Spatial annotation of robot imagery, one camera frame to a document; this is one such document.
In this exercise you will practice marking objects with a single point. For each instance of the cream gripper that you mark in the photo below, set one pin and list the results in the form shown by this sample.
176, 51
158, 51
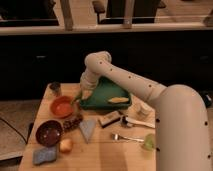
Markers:
86, 90

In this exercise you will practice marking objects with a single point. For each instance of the green chili pepper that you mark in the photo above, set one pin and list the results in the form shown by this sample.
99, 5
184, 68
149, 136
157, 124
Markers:
78, 97

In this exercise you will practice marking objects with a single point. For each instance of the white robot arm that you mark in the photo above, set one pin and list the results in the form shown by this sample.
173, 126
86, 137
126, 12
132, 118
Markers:
181, 121

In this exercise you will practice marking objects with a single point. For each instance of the orange red bowl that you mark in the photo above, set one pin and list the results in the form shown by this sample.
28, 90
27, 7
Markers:
61, 107

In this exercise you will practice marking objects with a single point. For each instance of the dark maroon bowl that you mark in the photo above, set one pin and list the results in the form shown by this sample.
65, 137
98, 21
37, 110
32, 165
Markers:
49, 133

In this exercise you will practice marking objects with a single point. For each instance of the green plastic tray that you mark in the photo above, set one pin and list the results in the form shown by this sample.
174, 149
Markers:
105, 90

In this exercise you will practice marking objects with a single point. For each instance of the yellow corn cob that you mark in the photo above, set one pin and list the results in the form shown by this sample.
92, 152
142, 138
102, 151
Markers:
117, 100

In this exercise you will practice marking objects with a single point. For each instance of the small dark metal cup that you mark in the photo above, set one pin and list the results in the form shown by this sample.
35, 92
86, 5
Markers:
55, 88

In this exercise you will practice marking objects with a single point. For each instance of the brown dried chili bunch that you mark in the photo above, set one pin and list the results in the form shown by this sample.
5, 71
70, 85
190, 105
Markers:
72, 124

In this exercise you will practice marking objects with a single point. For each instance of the grey blue triangular cloth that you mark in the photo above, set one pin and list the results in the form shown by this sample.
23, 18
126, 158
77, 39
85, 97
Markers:
87, 127

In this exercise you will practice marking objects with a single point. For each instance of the wooden block brush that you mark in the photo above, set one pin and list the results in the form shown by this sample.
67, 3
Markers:
109, 118

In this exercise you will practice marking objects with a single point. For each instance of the metal fork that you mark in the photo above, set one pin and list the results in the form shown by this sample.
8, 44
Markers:
119, 137

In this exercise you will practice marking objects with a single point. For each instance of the blue sponge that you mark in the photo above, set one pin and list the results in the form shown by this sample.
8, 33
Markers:
44, 155

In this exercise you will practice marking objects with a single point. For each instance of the light green cup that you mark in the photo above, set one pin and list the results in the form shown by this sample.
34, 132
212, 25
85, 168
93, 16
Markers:
149, 143

